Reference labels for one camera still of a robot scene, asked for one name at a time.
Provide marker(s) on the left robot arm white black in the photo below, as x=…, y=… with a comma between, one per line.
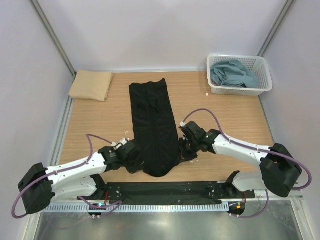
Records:
x=82, y=178

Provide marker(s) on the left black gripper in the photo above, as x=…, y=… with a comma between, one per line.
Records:
x=138, y=165

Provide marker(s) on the blue t shirt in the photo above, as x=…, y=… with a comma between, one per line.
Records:
x=232, y=73

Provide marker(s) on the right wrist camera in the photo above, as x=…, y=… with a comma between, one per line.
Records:
x=192, y=128

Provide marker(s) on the white plastic basket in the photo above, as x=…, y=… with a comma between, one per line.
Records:
x=255, y=64

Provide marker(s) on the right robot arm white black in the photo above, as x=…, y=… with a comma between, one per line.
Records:
x=277, y=172

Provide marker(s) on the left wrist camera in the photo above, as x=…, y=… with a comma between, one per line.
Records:
x=125, y=147

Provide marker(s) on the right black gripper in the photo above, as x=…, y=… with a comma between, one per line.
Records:
x=184, y=154

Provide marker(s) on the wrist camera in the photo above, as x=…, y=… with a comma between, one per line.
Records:
x=192, y=128
x=125, y=147

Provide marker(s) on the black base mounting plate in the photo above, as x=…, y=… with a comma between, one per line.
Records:
x=169, y=193

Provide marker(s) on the folded beige t shirt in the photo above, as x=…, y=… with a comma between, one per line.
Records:
x=91, y=85

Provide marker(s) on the black t shirt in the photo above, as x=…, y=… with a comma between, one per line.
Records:
x=154, y=127

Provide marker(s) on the white slotted cable duct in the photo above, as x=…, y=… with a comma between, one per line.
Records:
x=80, y=207

